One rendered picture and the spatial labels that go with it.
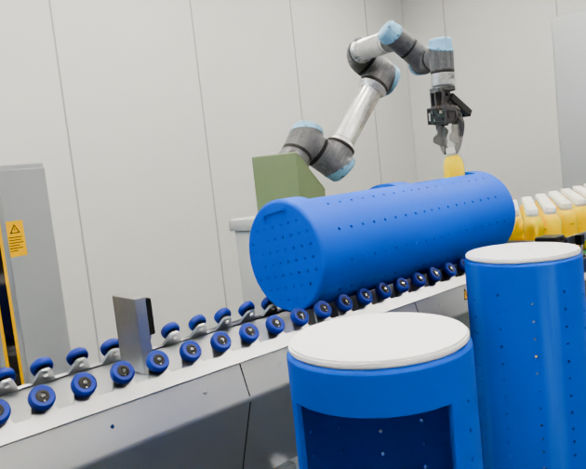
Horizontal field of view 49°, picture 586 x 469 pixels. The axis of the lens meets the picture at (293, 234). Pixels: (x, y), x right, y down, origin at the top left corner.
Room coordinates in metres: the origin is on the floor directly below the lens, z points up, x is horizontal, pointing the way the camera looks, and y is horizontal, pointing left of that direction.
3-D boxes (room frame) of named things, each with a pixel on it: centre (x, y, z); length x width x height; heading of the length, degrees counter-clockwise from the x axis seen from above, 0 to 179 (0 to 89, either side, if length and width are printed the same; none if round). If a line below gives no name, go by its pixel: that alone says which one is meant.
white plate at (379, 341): (0.97, -0.11, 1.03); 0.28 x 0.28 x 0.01
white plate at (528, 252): (1.61, -0.58, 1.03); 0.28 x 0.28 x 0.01
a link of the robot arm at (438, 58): (2.07, -0.53, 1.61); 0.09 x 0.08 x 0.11; 18
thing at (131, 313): (1.30, 0.34, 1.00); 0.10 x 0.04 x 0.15; 41
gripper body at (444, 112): (2.06, -0.52, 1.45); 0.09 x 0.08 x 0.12; 131
